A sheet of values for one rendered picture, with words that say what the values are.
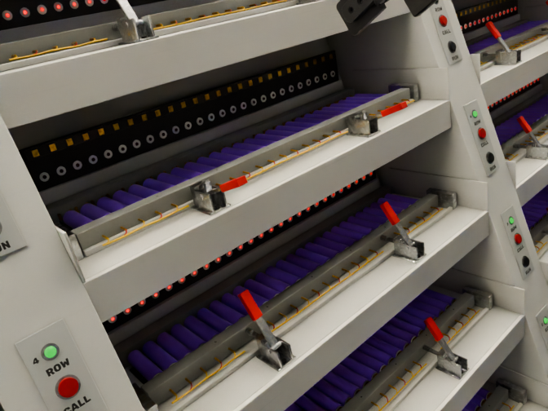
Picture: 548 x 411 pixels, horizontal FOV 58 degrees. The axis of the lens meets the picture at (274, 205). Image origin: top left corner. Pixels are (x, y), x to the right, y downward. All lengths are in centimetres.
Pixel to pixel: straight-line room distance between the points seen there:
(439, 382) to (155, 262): 48
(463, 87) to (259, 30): 39
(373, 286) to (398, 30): 42
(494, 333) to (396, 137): 37
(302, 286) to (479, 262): 38
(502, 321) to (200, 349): 53
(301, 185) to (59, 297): 29
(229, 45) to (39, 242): 30
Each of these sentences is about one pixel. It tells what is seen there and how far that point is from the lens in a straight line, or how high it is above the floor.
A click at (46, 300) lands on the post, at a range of 47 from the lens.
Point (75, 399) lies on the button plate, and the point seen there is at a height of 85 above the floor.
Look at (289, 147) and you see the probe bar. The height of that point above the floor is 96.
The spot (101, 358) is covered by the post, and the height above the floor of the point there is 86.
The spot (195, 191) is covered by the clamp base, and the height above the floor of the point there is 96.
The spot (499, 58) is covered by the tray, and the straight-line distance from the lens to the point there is 106.
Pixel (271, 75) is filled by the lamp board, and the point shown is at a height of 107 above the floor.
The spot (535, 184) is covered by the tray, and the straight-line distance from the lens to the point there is 102.
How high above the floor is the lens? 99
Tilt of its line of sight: 8 degrees down
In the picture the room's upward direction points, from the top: 22 degrees counter-clockwise
